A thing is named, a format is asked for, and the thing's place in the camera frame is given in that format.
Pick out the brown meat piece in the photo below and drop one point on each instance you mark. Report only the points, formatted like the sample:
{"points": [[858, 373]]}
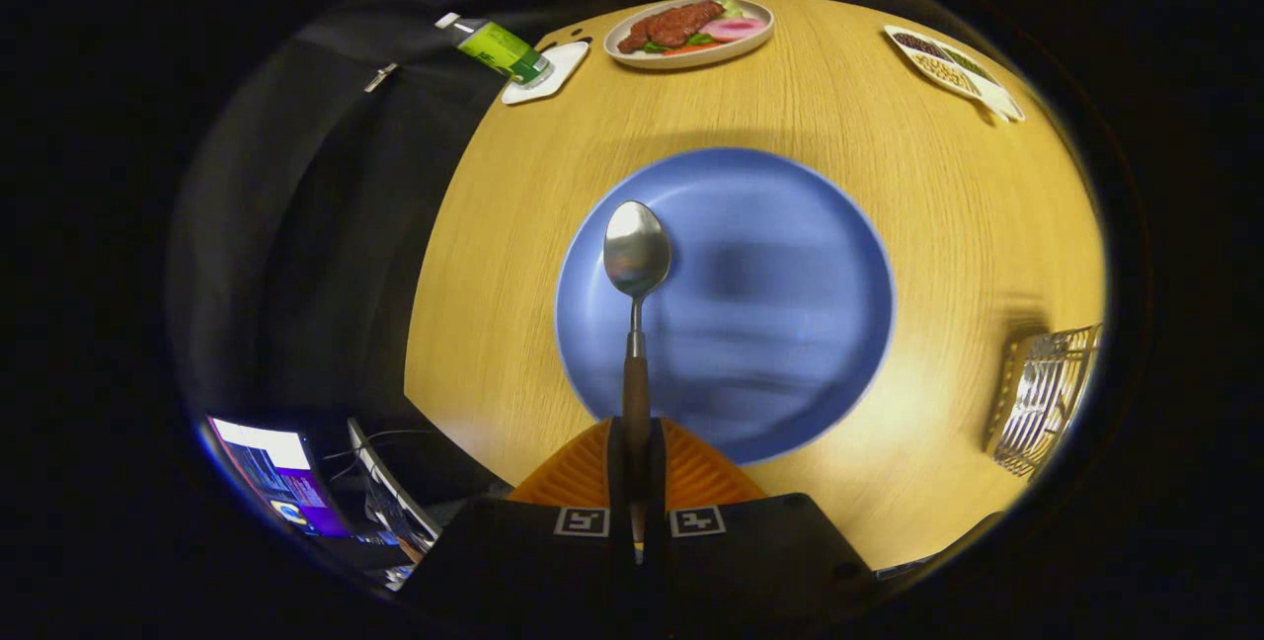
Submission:
{"points": [[671, 26]]}

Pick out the white square coaster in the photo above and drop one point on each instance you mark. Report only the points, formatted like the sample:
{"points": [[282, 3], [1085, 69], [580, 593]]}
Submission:
{"points": [[563, 72]]}

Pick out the lit computer monitor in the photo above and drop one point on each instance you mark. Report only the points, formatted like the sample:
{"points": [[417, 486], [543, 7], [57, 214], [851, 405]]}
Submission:
{"points": [[276, 477]]}

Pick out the white cloth clip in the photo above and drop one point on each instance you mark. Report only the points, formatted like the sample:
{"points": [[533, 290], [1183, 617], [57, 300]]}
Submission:
{"points": [[380, 77]]}

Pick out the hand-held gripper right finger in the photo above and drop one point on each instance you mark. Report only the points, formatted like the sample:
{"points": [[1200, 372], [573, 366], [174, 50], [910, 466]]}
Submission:
{"points": [[659, 482]]}

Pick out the open laptop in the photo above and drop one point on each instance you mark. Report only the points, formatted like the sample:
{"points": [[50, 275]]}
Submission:
{"points": [[395, 497]]}

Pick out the pink ham slice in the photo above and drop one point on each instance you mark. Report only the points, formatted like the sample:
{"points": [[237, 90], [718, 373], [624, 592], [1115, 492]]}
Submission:
{"points": [[736, 29]]}

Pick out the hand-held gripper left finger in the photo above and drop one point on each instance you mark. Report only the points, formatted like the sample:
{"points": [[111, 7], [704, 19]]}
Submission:
{"points": [[614, 482]]}

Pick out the green label drink bottle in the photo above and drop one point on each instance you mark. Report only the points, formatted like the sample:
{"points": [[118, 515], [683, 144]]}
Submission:
{"points": [[499, 49]]}

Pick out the beige food plate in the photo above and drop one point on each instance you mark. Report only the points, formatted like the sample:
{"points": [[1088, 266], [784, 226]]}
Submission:
{"points": [[681, 59]]}

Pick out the white divided bean dish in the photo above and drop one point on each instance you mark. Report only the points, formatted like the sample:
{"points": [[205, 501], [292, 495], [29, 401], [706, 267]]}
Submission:
{"points": [[948, 72]]}

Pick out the blue round plate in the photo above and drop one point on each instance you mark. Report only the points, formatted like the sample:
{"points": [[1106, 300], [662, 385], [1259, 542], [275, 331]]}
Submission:
{"points": [[770, 324]]}

